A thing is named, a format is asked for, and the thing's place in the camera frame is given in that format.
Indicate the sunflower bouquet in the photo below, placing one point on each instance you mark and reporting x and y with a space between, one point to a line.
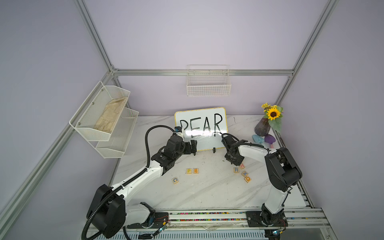
274 115

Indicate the purple pink toy shovel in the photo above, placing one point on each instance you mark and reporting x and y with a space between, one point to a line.
270 140

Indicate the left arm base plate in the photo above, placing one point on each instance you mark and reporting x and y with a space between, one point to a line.
154 221

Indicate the light blue toy shovel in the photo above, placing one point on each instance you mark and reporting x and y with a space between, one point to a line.
258 140

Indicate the dark glass vase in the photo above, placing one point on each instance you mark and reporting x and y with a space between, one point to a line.
262 128

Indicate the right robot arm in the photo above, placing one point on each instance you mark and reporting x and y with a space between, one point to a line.
282 169

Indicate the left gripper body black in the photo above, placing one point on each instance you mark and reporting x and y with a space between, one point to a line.
185 150

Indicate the whiteboard with PEAR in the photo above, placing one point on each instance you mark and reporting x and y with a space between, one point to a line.
204 126

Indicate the white wire wall basket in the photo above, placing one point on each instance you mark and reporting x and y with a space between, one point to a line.
208 81

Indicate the white two-tier mesh shelf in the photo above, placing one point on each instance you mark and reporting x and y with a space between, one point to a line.
109 146

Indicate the wooden Q letter block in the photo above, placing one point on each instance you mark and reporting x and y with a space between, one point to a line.
247 179

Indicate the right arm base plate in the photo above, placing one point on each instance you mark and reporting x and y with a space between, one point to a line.
265 219

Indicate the wooden X letter block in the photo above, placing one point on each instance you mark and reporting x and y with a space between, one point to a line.
244 174

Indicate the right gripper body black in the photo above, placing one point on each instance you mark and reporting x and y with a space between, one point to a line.
226 142

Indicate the beige cloth in shelf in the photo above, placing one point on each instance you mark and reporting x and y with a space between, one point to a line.
110 115

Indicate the wooden C letter block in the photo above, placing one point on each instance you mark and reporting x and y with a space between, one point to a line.
175 180

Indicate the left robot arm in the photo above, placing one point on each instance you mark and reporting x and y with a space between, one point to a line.
110 210

